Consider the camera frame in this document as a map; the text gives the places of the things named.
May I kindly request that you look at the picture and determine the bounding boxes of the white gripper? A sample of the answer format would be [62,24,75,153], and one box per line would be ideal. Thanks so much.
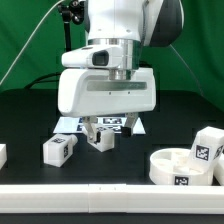
[58,68,156,143]

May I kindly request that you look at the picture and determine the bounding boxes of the round white stool seat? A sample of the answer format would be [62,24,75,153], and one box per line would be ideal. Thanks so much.
[149,148,213,186]

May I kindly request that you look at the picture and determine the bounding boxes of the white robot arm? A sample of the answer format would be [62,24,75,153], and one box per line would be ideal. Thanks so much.
[58,0,184,143]

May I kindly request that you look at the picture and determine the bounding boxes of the paper sheet with markers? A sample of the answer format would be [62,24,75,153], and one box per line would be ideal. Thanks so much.
[54,116,145,134]

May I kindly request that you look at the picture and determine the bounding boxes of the white front fence bar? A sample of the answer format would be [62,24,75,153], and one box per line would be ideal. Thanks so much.
[0,184,224,214]

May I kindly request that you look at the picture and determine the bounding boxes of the white fence bar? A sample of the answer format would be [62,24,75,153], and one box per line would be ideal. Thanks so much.
[214,155,224,186]
[0,144,7,170]
[0,184,224,214]

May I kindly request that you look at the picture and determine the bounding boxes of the white left fence bar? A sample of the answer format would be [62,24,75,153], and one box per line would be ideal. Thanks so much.
[0,144,7,170]

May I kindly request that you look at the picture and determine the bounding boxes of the white right fence bar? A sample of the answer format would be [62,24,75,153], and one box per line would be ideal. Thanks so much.
[214,155,224,186]

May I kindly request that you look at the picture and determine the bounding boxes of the green backdrop curtain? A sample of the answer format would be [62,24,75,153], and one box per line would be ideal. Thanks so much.
[0,0,224,113]

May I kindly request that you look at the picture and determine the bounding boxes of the black cables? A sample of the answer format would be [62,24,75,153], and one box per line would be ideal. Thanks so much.
[23,71,63,90]

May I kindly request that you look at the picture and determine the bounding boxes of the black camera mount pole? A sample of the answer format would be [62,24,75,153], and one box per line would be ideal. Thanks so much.
[58,0,85,52]

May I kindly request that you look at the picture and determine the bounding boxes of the white cable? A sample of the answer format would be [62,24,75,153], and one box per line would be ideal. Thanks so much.
[0,0,66,87]

